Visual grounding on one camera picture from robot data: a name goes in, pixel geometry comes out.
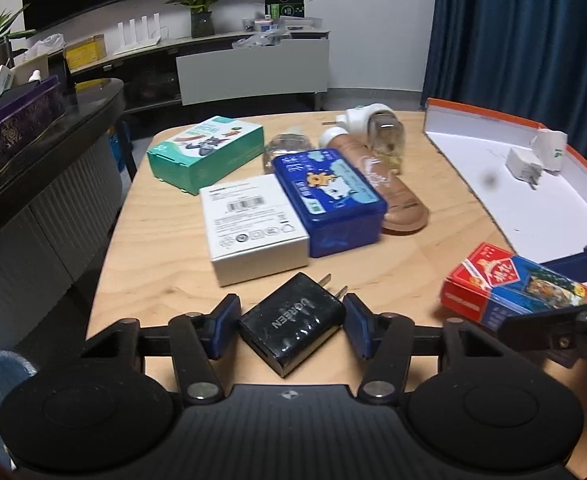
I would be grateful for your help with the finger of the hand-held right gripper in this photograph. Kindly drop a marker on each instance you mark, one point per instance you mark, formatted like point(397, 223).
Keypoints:
point(581, 262)
point(538, 330)

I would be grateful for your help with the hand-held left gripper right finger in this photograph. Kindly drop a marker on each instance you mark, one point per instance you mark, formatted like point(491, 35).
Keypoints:
point(359, 327)

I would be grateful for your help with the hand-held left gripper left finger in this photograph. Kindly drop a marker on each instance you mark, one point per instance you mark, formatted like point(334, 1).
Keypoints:
point(223, 325)

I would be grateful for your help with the red and blue card box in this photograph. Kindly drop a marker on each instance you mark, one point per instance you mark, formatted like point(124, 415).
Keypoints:
point(513, 285)

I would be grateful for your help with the black charger plug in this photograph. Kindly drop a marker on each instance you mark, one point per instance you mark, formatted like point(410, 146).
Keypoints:
point(293, 327)

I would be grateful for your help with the orange and white box lid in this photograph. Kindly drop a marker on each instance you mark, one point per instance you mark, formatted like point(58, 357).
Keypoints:
point(538, 210)

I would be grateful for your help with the white barcode box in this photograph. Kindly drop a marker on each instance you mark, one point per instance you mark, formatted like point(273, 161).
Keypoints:
point(253, 230)

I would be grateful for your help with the blue cartoon tin box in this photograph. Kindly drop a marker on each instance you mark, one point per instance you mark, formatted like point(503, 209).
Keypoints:
point(331, 200)

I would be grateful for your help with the white charger plug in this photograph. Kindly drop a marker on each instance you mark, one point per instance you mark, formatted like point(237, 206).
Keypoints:
point(522, 164)

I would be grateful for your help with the white green leaf plug device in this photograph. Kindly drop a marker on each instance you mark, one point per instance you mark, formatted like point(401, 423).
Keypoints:
point(551, 150)

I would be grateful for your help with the rose gold cream tube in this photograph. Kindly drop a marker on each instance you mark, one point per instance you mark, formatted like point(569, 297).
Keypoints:
point(396, 190)

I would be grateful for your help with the green cartoon box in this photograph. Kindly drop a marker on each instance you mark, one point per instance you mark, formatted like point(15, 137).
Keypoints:
point(208, 152)

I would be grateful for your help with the small clear glass bottle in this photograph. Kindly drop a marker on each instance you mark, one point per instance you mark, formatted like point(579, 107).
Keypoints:
point(284, 152)

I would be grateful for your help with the white plug-in repellent bottle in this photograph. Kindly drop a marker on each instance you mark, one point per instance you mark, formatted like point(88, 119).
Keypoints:
point(381, 132)

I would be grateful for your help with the dark curved side cabinet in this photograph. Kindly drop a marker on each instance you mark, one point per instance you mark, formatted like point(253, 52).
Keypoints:
point(48, 200)

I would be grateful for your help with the dark blue curtain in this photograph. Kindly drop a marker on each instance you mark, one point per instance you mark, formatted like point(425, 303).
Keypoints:
point(518, 35)

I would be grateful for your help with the long low media cabinet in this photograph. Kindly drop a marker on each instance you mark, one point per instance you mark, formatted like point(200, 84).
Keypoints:
point(253, 70)

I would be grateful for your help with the clear plastic bags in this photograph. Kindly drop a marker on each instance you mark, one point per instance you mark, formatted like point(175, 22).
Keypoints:
point(263, 39)

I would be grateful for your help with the purple patterned box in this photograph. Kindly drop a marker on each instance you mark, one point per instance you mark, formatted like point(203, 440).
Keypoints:
point(13, 115)

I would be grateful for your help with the white router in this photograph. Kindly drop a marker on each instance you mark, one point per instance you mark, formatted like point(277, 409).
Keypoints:
point(141, 35)

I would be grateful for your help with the yellow box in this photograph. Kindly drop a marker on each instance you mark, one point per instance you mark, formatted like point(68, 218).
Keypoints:
point(85, 52)

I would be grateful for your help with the black and green box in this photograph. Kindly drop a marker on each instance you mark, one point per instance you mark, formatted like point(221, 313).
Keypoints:
point(284, 5)

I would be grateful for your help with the white plastic bag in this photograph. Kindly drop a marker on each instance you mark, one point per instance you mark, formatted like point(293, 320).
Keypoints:
point(43, 47)

